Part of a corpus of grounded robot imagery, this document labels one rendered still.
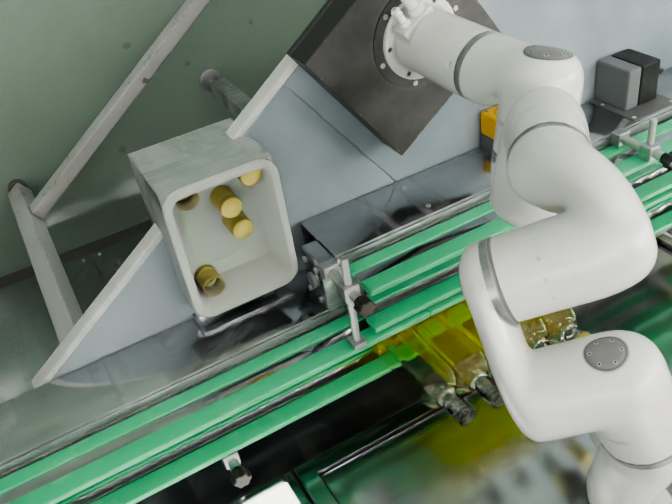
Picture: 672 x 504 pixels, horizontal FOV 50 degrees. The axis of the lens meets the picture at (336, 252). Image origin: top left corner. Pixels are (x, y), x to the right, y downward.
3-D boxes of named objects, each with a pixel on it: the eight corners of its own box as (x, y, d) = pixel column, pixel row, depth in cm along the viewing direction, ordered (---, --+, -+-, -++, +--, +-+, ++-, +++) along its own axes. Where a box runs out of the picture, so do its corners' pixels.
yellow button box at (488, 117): (479, 145, 133) (505, 160, 128) (478, 108, 129) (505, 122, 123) (509, 132, 136) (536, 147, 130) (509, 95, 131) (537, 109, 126)
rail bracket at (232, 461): (207, 450, 119) (238, 510, 109) (197, 423, 115) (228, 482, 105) (230, 439, 120) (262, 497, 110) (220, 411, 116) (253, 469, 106)
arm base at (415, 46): (355, 26, 102) (416, 58, 91) (415, -43, 101) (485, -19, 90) (410, 94, 113) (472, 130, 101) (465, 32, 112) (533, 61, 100)
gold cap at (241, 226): (219, 211, 111) (230, 224, 107) (240, 203, 112) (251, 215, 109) (224, 230, 113) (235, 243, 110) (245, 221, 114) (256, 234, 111)
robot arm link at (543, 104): (608, 126, 69) (575, 266, 78) (584, 51, 89) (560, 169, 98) (507, 117, 71) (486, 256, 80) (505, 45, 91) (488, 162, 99)
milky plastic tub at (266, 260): (181, 294, 116) (200, 323, 110) (140, 174, 103) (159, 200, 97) (278, 252, 122) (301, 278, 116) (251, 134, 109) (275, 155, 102)
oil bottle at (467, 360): (389, 324, 125) (465, 402, 109) (386, 300, 122) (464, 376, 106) (416, 311, 127) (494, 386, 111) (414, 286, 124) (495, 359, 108)
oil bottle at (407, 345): (360, 337, 123) (433, 418, 107) (356, 313, 120) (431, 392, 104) (388, 324, 125) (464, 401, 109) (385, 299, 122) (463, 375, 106)
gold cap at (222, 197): (207, 190, 108) (217, 202, 105) (229, 181, 109) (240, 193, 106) (213, 209, 110) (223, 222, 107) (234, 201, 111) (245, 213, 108)
